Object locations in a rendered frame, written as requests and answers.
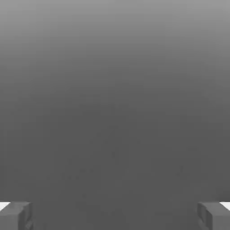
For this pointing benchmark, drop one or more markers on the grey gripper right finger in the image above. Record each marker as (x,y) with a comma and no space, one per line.
(216,217)

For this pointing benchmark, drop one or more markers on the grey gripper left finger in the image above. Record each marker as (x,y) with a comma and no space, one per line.
(12,217)

